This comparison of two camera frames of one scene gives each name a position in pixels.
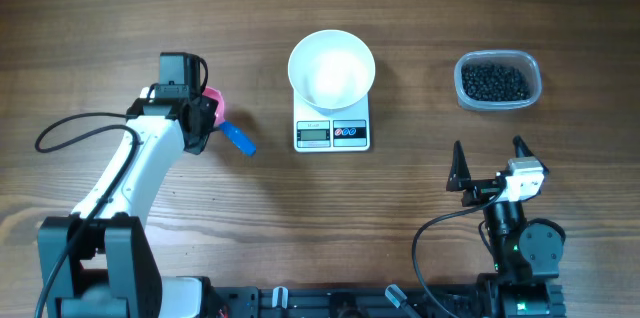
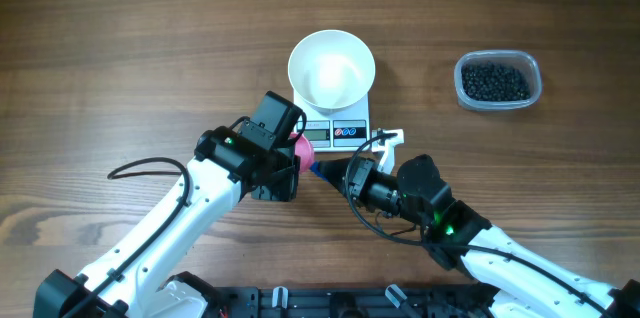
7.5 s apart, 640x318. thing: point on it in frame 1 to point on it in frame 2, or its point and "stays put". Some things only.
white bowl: (331, 69) stays put
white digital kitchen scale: (341, 129) stays put
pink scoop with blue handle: (237, 137) to (304, 149)
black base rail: (469, 300) stays put
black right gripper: (479, 190) to (360, 173)
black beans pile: (486, 81) stays put
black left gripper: (208, 106) to (287, 191)
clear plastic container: (497, 79) stays put
